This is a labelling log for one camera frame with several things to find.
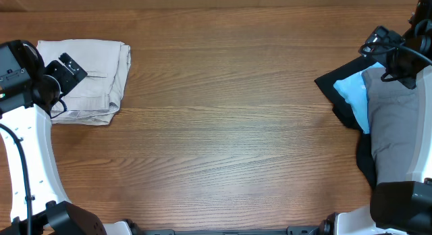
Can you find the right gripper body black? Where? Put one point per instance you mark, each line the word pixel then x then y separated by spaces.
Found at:
pixel 391 58

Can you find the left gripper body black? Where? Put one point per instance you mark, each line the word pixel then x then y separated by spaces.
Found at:
pixel 65 80

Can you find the beige shorts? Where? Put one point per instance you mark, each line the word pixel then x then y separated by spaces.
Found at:
pixel 96 99

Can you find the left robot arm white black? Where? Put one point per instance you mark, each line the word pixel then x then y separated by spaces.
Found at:
pixel 29 90

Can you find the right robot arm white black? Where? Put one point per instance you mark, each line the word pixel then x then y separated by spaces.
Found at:
pixel 401 207

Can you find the light blue garment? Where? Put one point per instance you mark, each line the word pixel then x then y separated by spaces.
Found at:
pixel 354 92

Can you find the grey garment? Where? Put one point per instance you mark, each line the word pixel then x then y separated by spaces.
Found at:
pixel 393 112

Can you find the black garment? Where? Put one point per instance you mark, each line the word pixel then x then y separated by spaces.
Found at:
pixel 344 113

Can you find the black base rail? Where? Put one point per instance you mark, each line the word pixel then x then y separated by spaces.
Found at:
pixel 291 230

